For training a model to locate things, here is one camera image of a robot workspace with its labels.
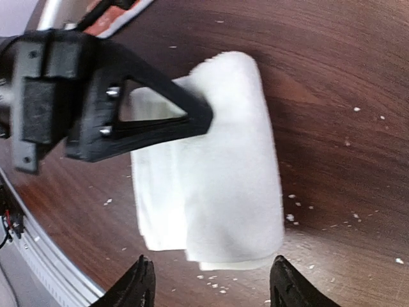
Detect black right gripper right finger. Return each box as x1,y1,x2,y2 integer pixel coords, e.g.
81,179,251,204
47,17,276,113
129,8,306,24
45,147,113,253
270,255,339,307

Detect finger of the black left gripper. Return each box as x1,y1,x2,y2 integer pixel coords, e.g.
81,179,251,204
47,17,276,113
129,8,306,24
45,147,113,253
66,35,213,162

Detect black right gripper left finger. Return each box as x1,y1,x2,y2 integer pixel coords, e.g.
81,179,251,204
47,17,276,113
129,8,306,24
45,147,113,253
95,255,156,307

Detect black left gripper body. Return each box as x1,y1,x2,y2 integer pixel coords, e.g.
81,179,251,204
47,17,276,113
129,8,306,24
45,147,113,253
1,29,96,175

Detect white towel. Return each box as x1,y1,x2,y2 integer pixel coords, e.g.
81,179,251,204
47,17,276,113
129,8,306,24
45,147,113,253
130,51,284,271

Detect orange patterned towel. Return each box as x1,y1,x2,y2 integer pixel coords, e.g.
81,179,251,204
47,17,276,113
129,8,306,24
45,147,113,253
84,0,153,38

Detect aluminium front rail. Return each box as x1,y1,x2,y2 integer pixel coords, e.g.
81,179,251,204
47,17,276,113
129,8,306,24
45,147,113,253
1,171,105,306

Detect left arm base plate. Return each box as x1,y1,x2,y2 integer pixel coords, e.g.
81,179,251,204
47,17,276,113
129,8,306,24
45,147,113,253
1,184,24,248

